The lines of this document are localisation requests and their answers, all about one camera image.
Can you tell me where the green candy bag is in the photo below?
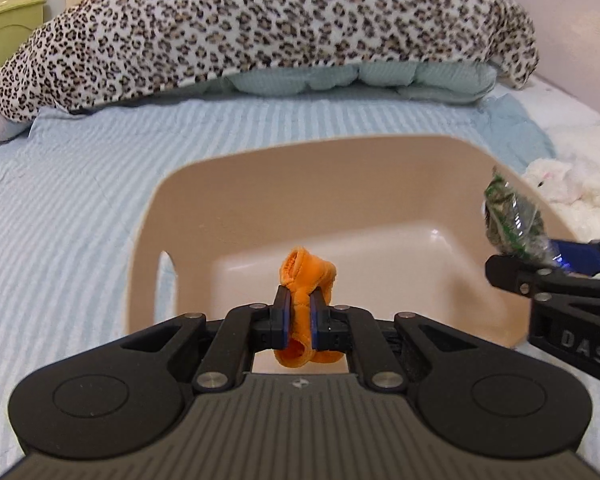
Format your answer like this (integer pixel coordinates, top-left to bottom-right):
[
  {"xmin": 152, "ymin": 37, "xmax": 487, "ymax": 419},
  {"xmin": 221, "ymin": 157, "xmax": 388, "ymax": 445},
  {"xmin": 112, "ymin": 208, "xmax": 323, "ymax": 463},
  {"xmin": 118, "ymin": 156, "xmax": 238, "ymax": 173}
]
[{"xmin": 483, "ymin": 168, "xmax": 562, "ymax": 266}]

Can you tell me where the orange sock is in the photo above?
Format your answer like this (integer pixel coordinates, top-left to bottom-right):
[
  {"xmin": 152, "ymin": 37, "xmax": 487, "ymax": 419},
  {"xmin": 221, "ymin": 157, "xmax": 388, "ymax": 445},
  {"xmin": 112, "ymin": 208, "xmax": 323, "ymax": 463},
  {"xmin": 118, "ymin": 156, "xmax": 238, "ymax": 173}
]
[{"xmin": 275, "ymin": 246, "xmax": 343, "ymax": 368}]

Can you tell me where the white fluffy plush toy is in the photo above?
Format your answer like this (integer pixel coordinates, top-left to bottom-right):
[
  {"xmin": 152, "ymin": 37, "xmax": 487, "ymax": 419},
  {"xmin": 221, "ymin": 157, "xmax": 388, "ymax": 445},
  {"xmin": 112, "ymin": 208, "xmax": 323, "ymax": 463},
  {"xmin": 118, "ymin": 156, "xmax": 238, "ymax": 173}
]
[{"xmin": 522, "ymin": 158, "xmax": 600, "ymax": 242}]

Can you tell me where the beige plastic storage bin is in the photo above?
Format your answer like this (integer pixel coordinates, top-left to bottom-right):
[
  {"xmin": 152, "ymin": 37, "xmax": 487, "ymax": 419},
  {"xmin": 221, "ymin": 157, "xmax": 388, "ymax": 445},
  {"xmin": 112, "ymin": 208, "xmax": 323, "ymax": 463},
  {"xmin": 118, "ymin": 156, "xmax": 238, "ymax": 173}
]
[{"xmin": 124, "ymin": 133, "xmax": 579, "ymax": 375}]

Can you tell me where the blue striped bed sheet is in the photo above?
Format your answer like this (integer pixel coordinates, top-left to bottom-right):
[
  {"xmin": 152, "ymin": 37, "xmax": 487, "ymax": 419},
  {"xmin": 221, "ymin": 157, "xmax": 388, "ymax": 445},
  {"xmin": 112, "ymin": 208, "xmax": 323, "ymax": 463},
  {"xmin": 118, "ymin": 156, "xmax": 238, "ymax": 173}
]
[{"xmin": 0, "ymin": 82, "xmax": 600, "ymax": 475}]

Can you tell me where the teal quilted comforter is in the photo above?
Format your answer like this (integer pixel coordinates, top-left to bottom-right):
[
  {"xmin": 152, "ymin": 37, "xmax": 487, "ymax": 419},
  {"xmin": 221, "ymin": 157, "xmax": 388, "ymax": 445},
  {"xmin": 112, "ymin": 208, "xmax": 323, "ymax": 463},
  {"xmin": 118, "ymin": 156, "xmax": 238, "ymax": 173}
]
[{"xmin": 192, "ymin": 62, "xmax": 498, "ymax": 104}]

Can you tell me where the leopard print blanket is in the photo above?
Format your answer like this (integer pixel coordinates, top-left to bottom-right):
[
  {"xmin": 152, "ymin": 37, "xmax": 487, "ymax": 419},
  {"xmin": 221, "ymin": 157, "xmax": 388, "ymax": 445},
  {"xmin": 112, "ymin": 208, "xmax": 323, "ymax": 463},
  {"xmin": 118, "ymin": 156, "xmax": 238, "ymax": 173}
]
[{"xmin": 0, "ymin": 0, "xmax": 540, "ymax": 125}]

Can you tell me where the green wooden cabinet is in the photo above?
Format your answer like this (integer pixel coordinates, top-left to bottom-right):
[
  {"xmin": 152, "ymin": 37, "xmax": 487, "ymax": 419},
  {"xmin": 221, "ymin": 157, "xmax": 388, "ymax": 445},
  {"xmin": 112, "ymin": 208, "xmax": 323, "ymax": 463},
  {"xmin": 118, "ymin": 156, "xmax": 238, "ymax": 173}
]
[{"xmin": 0, "ymin": 0, "xmax": 46, "ymax": 67}]

